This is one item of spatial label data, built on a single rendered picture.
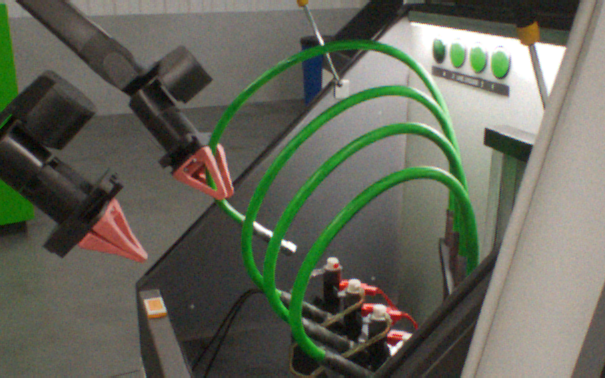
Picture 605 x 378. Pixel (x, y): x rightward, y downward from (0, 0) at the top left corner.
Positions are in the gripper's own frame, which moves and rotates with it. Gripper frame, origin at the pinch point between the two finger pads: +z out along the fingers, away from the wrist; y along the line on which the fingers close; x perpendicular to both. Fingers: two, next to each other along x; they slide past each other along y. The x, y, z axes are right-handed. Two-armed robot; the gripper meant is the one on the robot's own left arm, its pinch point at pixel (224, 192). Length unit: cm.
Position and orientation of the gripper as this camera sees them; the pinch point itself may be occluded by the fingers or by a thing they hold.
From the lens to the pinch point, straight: 106.1
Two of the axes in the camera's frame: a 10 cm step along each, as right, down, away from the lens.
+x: -7.2, 6.4, 2.7
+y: 2.7, -1.0, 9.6
